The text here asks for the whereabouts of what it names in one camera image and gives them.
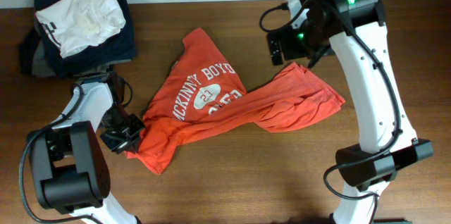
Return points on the grey folded garment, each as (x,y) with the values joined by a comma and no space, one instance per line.
(40,66)

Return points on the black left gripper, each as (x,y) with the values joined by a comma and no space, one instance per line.
(122,141)

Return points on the black folded garment bottom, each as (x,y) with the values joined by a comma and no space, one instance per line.
(27,50)

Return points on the navy folded garment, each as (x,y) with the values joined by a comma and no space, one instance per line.
(118,48)

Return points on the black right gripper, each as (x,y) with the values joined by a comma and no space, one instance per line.
(287,48)

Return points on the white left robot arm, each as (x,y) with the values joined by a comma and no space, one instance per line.
(69,171)

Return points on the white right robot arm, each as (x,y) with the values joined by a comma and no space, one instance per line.
(355,31)

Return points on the orange printed t-shirt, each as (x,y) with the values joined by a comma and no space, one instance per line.
(203,96)

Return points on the white folded t-shirt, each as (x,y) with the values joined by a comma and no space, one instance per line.
(74,25)

